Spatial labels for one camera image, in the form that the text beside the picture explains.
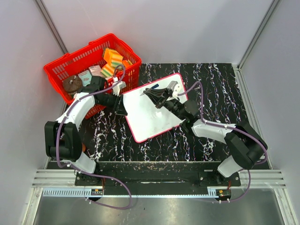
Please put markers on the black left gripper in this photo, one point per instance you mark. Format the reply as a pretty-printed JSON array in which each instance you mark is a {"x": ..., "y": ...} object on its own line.
[{"x": 120, "y": 108}]

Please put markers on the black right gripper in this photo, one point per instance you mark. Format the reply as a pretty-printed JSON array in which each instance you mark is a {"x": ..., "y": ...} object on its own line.
[{"x": 154, "y": 95}]

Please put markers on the pink framed whiteboard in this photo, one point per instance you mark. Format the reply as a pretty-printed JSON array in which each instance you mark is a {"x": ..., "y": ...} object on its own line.
[{"x": 144, "y": 119}]

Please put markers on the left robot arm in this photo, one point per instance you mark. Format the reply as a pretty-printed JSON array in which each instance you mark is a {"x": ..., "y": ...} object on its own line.
[{"x": 62, "y": 140}]

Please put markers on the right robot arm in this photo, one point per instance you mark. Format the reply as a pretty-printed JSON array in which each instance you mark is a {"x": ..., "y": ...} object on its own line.
[{"x": 245, "y": 145}]

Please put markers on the striped sponge block lower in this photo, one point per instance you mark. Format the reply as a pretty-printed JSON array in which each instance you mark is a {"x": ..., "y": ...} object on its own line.
[{"x": 108, "y": 70}]

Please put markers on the striped sponge block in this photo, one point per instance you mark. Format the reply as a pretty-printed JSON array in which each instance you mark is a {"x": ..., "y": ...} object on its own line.
[
  {"x": 108, "y": 70},
  {"x": 115, "y": 60}
]

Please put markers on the red plastic basket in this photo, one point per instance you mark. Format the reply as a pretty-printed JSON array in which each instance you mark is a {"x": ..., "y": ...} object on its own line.
[{"x": 73, "y": 63}]

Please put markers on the pink small box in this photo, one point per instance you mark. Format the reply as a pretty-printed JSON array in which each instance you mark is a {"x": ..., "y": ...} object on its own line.
[{"x": 95, "y": 70}]

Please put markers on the teal small box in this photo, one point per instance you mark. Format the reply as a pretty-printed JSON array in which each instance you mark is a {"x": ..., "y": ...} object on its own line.
[{"x": 85, "y": 77}]

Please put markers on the brown round doughnut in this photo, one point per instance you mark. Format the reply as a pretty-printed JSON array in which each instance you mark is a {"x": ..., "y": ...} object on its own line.
[{"x": 72, "y": 84}]

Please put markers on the orange cylindrical bottle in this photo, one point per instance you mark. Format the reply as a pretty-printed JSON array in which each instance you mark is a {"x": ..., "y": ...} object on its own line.
[{"x": 83, "y": 148}]

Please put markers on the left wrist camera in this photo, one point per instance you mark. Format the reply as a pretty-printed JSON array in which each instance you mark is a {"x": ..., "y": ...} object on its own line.
[{"x": 117, "y": 86}]

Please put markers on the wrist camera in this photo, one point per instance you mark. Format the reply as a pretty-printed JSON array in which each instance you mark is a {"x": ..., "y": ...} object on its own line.
[
  {"x": 174, "y": 88},
  {"x": 117, "y": 86}
]

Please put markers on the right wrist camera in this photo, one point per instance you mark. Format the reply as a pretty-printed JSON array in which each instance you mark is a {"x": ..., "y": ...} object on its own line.
[{"x": 174, "y": 88}]

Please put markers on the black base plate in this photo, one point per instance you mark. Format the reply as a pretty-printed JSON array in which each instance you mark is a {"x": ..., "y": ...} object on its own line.
[{"x": 158, "y": 178}]

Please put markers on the aluminium rail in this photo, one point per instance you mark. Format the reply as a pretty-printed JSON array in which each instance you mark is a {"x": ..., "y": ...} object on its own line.
[{"x": 65, "y": 183}]

